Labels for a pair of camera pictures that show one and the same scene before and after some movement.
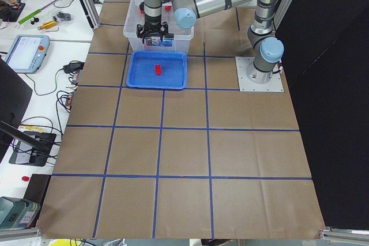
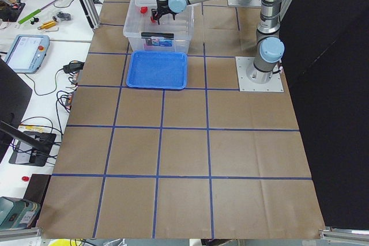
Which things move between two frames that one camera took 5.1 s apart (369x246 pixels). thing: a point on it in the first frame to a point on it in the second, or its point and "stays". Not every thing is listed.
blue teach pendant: [27, 53] stays
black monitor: [15, 97] stays
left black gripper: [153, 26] to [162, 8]
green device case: [17, 213] stays
